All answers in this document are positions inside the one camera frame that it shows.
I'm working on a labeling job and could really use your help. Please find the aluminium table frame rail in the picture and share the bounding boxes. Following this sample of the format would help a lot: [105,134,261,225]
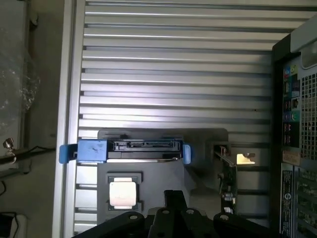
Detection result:
[51,0,86,238]

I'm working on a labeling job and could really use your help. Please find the thin black cable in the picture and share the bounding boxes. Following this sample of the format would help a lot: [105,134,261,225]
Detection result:
[0,145,58,164]

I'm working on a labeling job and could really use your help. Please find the silver CPU chip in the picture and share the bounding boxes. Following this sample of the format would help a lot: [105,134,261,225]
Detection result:
[108,181,138,207]

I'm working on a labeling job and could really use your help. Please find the black PC case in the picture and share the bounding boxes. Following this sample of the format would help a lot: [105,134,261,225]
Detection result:
[271,16,317,238]

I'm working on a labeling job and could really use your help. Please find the hard disk with blue carrier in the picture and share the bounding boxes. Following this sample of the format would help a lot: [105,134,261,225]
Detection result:
[58,139,193,165]

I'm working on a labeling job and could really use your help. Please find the green graphics card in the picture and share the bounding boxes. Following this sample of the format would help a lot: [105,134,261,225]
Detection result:
[213,145,239,216]

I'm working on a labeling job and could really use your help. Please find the clear plastic sheet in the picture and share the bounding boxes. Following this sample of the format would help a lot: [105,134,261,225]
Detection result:
[0,0,42,114]

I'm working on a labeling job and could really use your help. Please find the white box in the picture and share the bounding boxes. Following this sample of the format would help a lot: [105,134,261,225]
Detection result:
[0,211,28,238]

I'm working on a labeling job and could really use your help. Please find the silver metal knob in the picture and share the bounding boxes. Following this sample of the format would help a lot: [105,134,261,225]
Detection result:
[2,137,16,156]

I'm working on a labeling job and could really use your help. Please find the grey parts rack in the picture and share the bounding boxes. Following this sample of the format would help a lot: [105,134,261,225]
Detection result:
[97,128,257,238]

